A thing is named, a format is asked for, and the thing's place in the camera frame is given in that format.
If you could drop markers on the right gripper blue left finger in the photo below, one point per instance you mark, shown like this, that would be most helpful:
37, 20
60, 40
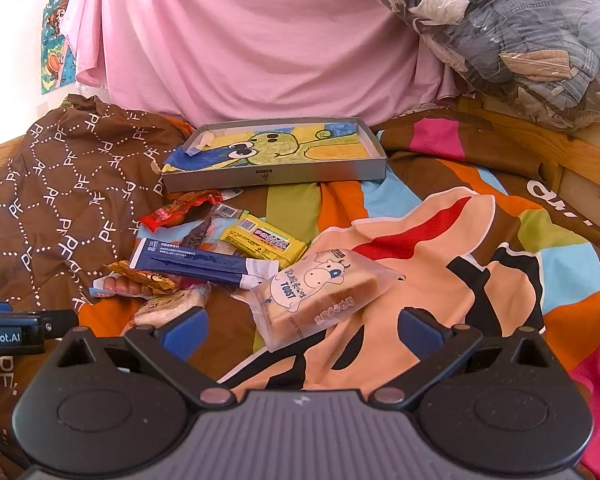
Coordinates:
164, 354

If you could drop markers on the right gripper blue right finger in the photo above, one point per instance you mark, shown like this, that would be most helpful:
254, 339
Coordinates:
441, 352

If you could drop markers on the round cake clear packet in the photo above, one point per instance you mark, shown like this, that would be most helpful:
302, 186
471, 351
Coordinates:
162, 310

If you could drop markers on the gold jerky packet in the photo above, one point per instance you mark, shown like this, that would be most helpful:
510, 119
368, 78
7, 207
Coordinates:
141, 282

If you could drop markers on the blue white long packet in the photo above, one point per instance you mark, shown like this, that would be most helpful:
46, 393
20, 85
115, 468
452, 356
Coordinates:
158, 256

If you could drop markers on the dark dried snack clear wrapper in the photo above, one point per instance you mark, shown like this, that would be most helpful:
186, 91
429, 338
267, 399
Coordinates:
206, 236

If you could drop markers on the red snack packet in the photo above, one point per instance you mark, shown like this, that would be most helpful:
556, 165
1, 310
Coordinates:
174, 212

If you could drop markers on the toast bread packet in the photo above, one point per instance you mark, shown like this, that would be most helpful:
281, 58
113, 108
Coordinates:
318, 291

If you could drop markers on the yellow snack bar packet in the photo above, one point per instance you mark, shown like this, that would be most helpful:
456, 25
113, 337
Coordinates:
258, 239

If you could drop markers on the pink sausages white packet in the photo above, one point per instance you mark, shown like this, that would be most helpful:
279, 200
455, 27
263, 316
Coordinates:
118, 285

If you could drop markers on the colourful cartoon blanket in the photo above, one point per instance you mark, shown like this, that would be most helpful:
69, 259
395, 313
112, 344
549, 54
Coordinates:
470, 221

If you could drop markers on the brown PF patterned quilt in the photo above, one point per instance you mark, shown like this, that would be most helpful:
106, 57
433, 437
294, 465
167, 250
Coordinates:
71, 198

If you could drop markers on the grey tray with cartoon liner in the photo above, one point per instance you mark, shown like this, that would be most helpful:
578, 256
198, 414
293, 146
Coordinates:
273, 152

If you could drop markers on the pink sheet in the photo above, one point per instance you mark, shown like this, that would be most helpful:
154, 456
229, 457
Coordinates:
217, 60

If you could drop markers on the clear bag of clothes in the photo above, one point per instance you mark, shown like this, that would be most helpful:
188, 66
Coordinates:
539, 57

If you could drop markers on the cartoon wall poster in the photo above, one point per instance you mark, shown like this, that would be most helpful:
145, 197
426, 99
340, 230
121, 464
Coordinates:
57, 63

